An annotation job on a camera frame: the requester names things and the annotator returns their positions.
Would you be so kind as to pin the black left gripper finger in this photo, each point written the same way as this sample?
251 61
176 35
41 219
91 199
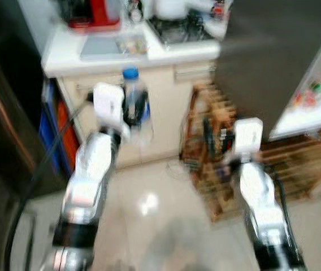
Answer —
143 107

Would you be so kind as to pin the clear water bottle blue cap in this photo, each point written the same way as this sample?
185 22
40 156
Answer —
133 79

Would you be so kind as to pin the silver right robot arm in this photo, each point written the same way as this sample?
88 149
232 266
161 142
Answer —
265 209

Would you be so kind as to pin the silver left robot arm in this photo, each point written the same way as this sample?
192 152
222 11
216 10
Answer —
90 180

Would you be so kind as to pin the red item in fridge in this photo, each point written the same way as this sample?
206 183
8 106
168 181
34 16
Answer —
302 99

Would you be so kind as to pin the dark grey fridge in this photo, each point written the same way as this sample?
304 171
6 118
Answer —
262 56

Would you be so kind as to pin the green item in fridge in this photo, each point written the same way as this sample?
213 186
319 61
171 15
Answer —
317 87

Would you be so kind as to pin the white top kitchen counter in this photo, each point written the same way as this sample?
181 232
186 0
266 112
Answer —
172 90

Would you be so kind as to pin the clear food container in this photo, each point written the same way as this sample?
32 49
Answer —
133 45

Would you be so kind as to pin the wooden slat rack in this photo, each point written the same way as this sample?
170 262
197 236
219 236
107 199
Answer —
296 164

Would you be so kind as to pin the grey flat tray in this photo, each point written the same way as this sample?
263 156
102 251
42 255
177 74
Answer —
101 48

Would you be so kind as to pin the blue and orange crate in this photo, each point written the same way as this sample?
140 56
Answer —
56 130

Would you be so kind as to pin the black gas stove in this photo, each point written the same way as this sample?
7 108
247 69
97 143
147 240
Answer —
180 31

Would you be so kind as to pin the red kitchen appliance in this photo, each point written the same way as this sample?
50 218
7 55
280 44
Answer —
95 14

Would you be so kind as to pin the white pot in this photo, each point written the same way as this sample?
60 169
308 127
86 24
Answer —
174 8

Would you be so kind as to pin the dark wooden furniture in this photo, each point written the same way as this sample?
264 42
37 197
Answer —
8 101

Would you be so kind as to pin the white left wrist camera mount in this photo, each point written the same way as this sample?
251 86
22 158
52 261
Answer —
108 107

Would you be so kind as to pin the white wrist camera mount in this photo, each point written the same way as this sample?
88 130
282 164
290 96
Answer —
248 138
108 107

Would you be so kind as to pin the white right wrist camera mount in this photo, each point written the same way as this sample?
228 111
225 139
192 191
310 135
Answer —
248 138

